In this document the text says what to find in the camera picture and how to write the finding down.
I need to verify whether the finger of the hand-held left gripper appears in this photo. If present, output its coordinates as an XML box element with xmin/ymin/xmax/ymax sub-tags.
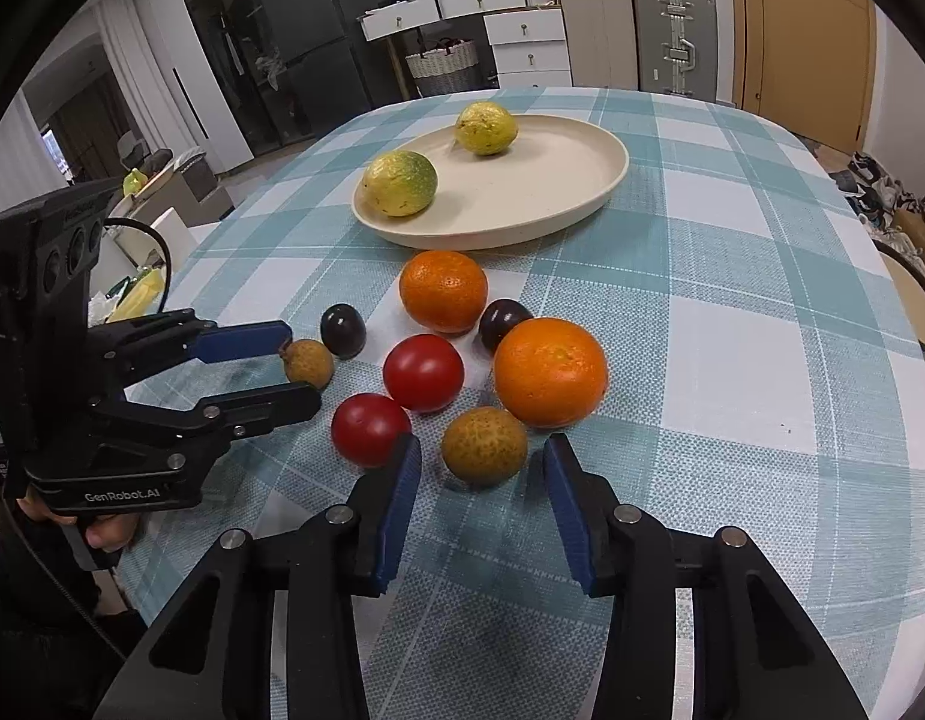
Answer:
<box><xmin>95</xmin><ymin>381</ymin><xmax>323</xmax><ymax>466</ymax></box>
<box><xmin>88</xmin><ymin>307</ymin><xmax>293</xmax><ymax>392</ymax></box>

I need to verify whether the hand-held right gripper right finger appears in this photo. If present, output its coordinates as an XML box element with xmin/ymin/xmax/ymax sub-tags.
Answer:
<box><xmin>542</xmin><ymin>433</ymin><xmax>869</xmax><ymax>720</ymax></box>

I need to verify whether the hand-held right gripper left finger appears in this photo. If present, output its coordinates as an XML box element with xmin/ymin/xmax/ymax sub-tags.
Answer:
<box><xmin>95</xmin><ymin>433</ymin><xmax>424</xmax><ymax>720</ymax></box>

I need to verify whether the small brown longan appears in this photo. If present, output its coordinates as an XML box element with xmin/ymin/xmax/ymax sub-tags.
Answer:
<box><xmin>280</xmin><ymin>339</ymin><xmax>336</xmax><ymax>391</ymax></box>

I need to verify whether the red tomato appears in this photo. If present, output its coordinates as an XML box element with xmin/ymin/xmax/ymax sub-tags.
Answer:
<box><xmin>383</xmin><ymin>334</ymin><xmax>465</xmax><ymax>414</ymax></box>
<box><xmin>331</xmin><ymin>393</ymin><xmax>413</xmax><ymax>468</ymax></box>

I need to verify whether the dark purple plum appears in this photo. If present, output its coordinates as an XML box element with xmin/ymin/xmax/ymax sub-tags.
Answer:
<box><xmin>478</xmin><ymin>298</ymin><xmax>534</xmax><ymax>355</ymax></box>
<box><xmin>320</xmin><ymin>304</ymin><xmax>368</xmax><ymax>358</ymax></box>

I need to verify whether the large brown longan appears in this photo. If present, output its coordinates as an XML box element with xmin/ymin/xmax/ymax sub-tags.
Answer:
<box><xmin>442</xmin><ymin>406</ymin><xmax>528</xmax><ymax>488</ymax></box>

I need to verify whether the large orange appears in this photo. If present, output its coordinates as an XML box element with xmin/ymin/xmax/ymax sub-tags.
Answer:
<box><xmin>493</xmin><ymin>317</ymin><xmax>609</xmax><ymax>428</ymax></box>

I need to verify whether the small orange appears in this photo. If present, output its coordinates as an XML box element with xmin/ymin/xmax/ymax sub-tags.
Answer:
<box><xmin>400</xmin><ymin>250</ymin><xmax>489</xmax><ymax>335</ymax></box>

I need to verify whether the cream round plate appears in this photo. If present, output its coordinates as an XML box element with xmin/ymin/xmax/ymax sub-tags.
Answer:
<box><xmin>352</xmin><ymin>114</ymin><xmax>630</xmax><ymax>251</ymax></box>

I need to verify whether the person's left forearm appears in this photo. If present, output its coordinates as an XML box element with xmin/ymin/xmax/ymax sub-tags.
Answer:
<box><xmin>0</xmin><ymin>517</ymin><xmax>145</xmax><ymax>720</ymax></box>

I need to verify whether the person's left hand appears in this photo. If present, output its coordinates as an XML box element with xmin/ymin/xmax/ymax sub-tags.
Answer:
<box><xmin>16</xmin><ymin>493</ymin><xmax>145</xmax><ymax>552</ymax></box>

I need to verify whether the grey low table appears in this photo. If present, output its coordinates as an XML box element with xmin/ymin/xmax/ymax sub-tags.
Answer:
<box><xmin>143</xmin><ymin>151</ymin><xmax>235</xmax><ymax>224</ymax></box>

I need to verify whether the yellow green passion fruit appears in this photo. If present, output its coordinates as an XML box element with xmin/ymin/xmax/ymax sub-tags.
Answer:
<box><xmin>361</xmin><ymin>151</ymin><xmax>439</xmax><ymax>218</ymax></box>

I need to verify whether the teal checkered tablecloth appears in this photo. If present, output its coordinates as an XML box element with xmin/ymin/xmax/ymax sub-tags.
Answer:
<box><xmin>0</xmin><ymin>86</ymin><xmax>925</xmax><ymax>720</ymax></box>

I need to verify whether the white cabinet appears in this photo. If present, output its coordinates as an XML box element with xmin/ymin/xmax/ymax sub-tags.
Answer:
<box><xmin>136</xmin><ymin>0</ymin><xmax>254</xmax><ymax>173</ymax></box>

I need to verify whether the dark glass cabinet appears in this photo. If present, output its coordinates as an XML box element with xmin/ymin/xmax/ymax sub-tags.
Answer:
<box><xmin>170</xmin><ymin>0</ymin><xmax>284</xmax><ymax>155</ymax></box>

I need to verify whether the dark grey refrigerator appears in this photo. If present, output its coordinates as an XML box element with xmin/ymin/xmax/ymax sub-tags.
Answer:
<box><xmin>248</xmin><ymin>0</ymin><xmax>392</xmax><ymax>147</ymax></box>

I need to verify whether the woven basket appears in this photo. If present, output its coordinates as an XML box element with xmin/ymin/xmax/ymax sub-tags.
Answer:
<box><xmin>404</xmin><ymin>37</ymin><xmax>482</xmax><ymax>98</ymax></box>

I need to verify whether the black round rim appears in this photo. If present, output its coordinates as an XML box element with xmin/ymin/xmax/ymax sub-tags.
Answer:
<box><xmin>871</xmin><ymin>240</ymin><xmax>925</xmax><ymax>361</ymax></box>

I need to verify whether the white drawer desk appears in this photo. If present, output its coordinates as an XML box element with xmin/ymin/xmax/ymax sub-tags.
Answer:
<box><xmin>358</xmin><ymin>0</ymin><xmax>573</xmax><ymax>102</ymax></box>

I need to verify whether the pile of shoes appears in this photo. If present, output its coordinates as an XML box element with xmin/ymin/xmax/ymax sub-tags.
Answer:
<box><xmin>830</xmin><ymin>154</ymin><xmax>921</xmax><ymax>233</ymax></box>

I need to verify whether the beige suitcase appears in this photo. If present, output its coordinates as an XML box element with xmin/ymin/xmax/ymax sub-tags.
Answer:
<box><xmin>556</xmin><ymin>0</ymin><xmax>632</xmax><ymax>89</ymax></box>

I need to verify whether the silver suitcase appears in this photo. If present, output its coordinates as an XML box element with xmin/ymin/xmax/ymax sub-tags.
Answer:
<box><xmin>632</xmin><ymin>0</ymin><xmax>719</xmax><ymax>98</ymax></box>

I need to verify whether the wooden door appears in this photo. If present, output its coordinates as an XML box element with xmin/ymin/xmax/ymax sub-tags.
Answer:
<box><xmin>728</xmin><ymin>0</ymin><xmax>879</xmax><ymax>155</ymax></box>

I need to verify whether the black cable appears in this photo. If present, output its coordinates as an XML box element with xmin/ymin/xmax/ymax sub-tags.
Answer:
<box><xmin>103</xmin><ymin>217</ymin><xmax>173</xmax><ymax>312</ymax></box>

